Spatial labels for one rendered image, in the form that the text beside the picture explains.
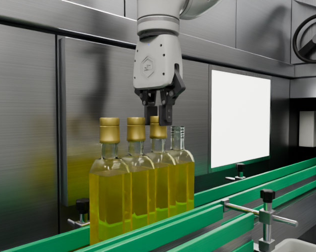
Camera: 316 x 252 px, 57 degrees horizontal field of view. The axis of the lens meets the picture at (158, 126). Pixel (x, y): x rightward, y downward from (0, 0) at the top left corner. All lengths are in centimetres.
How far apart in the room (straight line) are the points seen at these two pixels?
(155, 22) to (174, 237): 40
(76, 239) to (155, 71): 33
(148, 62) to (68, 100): 18
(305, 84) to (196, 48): 74
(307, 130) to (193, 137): 87
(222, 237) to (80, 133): 34
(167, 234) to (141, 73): 31
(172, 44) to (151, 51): 4
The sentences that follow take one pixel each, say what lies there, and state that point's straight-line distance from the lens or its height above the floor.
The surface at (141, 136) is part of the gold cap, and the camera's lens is 53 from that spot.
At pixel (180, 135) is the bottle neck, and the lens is 62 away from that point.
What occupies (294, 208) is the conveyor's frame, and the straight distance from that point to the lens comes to 107.
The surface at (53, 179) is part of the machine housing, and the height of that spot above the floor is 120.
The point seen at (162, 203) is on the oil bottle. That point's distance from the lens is 58.
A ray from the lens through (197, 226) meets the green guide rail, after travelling 62.
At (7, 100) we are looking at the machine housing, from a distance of 60.
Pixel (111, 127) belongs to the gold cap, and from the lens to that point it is 50.
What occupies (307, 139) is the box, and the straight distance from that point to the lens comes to 163.
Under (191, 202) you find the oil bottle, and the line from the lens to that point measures 65.
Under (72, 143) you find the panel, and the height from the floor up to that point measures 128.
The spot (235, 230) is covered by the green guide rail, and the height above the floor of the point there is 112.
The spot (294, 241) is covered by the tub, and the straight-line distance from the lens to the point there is 88.
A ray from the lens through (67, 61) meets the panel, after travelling 62.
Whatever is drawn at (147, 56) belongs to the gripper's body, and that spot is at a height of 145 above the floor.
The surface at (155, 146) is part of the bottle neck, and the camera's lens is 58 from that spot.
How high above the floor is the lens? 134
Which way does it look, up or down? 3 degrees down
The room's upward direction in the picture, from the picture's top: straight up
